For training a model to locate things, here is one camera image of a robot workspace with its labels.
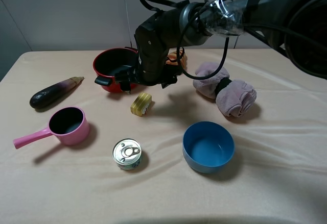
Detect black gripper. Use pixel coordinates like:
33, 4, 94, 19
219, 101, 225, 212
114, 13, 181, 94

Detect yellow striped toy block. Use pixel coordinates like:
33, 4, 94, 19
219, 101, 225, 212
130, 93, 152, 117

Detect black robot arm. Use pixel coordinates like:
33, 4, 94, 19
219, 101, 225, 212
114, 0, 326, 91

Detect toy croissant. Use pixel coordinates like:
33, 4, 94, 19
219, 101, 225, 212
166, 50, 188, 70

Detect silver tin can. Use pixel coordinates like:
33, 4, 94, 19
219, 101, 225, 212
112, 138, 142, 170

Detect blue plastic bowl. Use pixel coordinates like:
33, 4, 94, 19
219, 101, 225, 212
182, 121, 235, 174

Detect rolled pink towel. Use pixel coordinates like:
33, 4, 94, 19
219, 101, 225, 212
193, 67, 257, 117

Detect purple eggplant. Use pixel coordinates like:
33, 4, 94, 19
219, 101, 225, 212
29, 77, 84, 110

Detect red pot black handles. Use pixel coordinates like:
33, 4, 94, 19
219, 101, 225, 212
93, 47, 137, 93

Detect pink saucepan with handle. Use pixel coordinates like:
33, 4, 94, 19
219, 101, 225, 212
13, 107, 90, 149

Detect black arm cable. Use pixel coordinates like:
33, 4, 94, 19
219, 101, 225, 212
139, 0, 287, 80

